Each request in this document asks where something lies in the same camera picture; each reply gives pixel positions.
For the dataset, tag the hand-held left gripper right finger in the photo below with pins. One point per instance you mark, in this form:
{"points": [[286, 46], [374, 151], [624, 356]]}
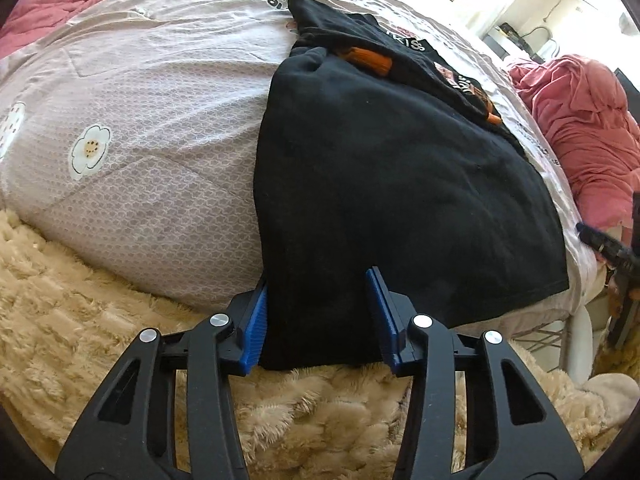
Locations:
{"points": [[385, 320]]}

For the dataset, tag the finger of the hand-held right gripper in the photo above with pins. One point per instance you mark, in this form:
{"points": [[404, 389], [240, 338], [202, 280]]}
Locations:
{"points": [[595, 237]]}

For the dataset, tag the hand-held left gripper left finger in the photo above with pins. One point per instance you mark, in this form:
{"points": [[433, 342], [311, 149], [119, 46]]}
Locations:
{"points": [[255, 330]]}

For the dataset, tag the black sweater with orange cuffs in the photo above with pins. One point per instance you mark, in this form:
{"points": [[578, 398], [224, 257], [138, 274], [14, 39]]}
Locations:
{"points": [[390, 185]]}

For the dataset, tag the beige plush slipper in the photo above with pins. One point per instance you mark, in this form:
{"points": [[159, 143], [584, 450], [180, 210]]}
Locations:
{"points": [[610, 397]]}

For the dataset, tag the crumpled pink blanket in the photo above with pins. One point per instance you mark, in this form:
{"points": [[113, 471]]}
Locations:
{"points": [[590, 125]]}

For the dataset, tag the beige fluffy blanket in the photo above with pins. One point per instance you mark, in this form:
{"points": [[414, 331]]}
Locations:
{"points": [[75, 300]]}

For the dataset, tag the white bedside table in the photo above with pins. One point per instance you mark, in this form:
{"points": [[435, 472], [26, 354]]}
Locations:
{"points": [[495, 40]]}

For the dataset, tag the pink blanket left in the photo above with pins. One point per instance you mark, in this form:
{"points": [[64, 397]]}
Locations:
{"points": [[45, 5]]}

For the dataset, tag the white bed frame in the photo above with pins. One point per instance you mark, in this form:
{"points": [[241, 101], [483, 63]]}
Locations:
{"points": [[579, 340]]}

